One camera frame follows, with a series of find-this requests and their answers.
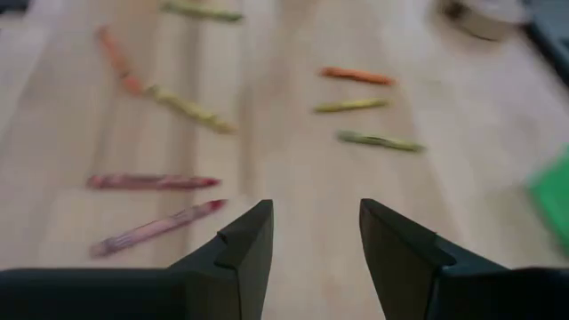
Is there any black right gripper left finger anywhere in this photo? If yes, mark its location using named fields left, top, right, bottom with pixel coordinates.
left=166, top=199, right=275, bottom=320

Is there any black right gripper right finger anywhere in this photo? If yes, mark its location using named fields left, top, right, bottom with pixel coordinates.
left=358, top=198, right=508, bottom=320

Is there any green crayon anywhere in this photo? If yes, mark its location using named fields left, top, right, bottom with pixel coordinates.
left=160, top=1, right=244, bottom=24
left=336, top=129, right=427, bottom=155

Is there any yellow crayon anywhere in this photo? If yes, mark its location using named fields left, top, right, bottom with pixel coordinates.
left=312, top=97, right=391, bottom=114
left=142, top=83, right=237, bottom=135

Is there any green plastic basket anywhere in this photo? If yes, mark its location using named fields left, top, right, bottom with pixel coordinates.
left=525, top=144, right=569, bottom=257

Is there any orange crayon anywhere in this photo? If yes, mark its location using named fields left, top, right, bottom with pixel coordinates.
left=318, top=66, right=396, bottom=87
left=96, top=25, right=144, bottom=98

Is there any white lamp with wooden base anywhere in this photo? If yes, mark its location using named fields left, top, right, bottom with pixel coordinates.
left=437, top=0, right=530, bottom=43

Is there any black table frame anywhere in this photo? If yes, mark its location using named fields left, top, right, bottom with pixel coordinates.
left=524, top=0, right=569, bottom=85

